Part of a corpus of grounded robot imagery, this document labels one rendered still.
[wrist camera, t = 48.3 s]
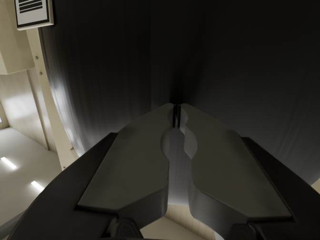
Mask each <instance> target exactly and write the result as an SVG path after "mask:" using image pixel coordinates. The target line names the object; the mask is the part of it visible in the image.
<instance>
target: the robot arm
mask: <svg viewBox="0 0 320 240"><path fill-rule="evenodd" d="M175 120H177V128H178V129H180V130H181V131H182V132H183V133H184V135H185V139H184V151H185V152H186V153H187V154H188V155H189V157H190V158H191V161H190V171H189V179H188V188H187V193H188V201H189V209H190V213H191V215H192V216H193V218H195V219H196V220H198V221H199V222H201V223H202V224H204V225H205V226H207V227H209V228H210V229H212V230H213V231H214V233H215V237H216V240H320V194H319V193H318V192H317V191H316V190H315V189H314V188H313V187H312V186H310V185H309V184H308V183H307V182H306V181H304V180H303V179H302V178H301V177H299V176H298V175H297V174H295V173H294V172H293V171H292V170H290V169H289V168H288V167H286V166H285V165H284V164H283V163H281V162H280V161H279V160H278V159H276V158H275V157H274V156H272V155H271V154H270V153H268V152H267V151H266V150H265V149H264V148H262V147H261V146H260V145H259V144H257V143H256V142H255V141H253V140H252V139H251V138H250V137H241V136H240V135H239V134H238V133H236V132H235V131H234V130H233V129H231V128H230V127H229V126H227V125H226V124H224V123H223V122H221V121H220V120H218V119H216V118H214V117H212V116H210V115H209V114H207V113H205V112H203V111H201V110H199V109H197V108H195V107H193V106H191V105H189V104H187V103H183V104H178V105H176V104H172V103H167V104H164V105H162V106H160V107H158V108H156V109H154V110H152V111H150V112H148V113H146V114H144V115H142V116H140V117H138V118H136V119H135V120H133V121H132V122H130V123H129V124H127V125H126V126H125V127H124V128H122V129H121V130H120V131H119V132H118V133H115V132H111V133H109V134H108V135H107V136H106V137H104V138H103V139H102V140H101V141H99V142H98V143H97V144H96V145H94V146H93V147H92V148H91V149H89V150H88V151H87V152H85V153H84V154H83V155H82V156H80V157H79V158H78V159H77V160H75V161H74V162H73V163H72V164H70V165H69V166H68V167H67V168H66V169H65V170H63V171H62V172H61V173H60V174H59V175H58V176H57V177H55V178H54V179H53V180H52V181H51V182H50V183H49V184H48V185H47V186H46V187H45V188H44V190H43V191H42V192H41V193H40V194H39V195H38V196H37V197H36V199H35V200H34V201H33V202H32V203H31V204H30V206H29V207H28V208H27V210H26V211H25V212H24V214H23V215H22V217H21V218H20V219H19V221H18V222H17V224H16V225H15V227H14V228H13V230H12V232H11V233H10V235H9V236H8V238H7V240H159V239H144V237H143V235H142V233H141V231H140V229H142V228H143V227H145V226H147V225H149V224H151V223H153V222H154V221H156V220H158V219H160V218H162V217H163V216H164V215H165V214H166V212H167V208H168V193H169V169H170V161H169V159H168V158H167V157H166V155H165V154H166V153H167V152H168V151H169V150H170V131H171V130H172V129H173V128H175Z"/></svg>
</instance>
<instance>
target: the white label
mask: <svg viewBox="0 0 320 240"><path fill-rule="evenodd" d="M14 8H15V16H16V24H17V30H26V29H32V28H37V27H43V26H48V25H54V19H53V6H52V0H14Z"/></svg>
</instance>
